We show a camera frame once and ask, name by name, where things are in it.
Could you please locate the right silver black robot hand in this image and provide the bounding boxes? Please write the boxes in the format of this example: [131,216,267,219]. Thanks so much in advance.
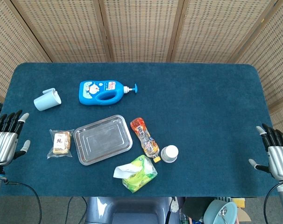
[248,123,283,182]

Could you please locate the stainless steel rectangular tray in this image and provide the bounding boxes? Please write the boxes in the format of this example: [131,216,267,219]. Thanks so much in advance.
[73,114,134,166]

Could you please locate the yellow box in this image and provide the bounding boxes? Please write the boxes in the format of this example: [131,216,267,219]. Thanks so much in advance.
[232,197,246,208]

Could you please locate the light blue round bowl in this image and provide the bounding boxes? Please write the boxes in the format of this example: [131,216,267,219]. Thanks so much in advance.
[203,200,238,224]

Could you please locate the dark blue table cloth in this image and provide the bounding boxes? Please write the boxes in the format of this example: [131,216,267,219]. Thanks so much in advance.
[0,62,280,198]

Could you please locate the black cable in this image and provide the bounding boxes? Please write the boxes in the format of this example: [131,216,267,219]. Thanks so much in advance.
[66,196,89,224]
[2,179,42,224]
[263,182,283,224]

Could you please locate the woven wooden folding screen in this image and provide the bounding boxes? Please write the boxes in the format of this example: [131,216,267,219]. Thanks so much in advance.
[0,0,283,143]

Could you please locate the snack cake packet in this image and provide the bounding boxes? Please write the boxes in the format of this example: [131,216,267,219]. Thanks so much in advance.
[47,129,74,160]

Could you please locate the light blue plastic mug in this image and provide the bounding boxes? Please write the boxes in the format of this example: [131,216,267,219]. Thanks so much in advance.
[33,88,62,112]

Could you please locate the stacked white paper cups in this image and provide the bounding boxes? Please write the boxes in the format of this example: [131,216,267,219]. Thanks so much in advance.
[160,145,179,163]

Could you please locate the blue pump detergent bottle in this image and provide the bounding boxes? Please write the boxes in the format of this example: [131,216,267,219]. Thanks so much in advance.
[78,80,139,105]

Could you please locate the green yellow tissue pack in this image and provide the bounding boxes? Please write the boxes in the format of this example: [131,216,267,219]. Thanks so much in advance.
[113,154,158,194]

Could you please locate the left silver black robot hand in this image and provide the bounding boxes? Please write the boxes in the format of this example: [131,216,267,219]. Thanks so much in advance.
[0,109,31,167]

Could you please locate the orange drink bottle yellow cap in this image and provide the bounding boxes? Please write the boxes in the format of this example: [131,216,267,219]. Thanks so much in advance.
[130,117,162,163]

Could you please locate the black cloth bundle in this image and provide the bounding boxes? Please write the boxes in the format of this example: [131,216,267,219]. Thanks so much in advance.
[180,197,217,221]

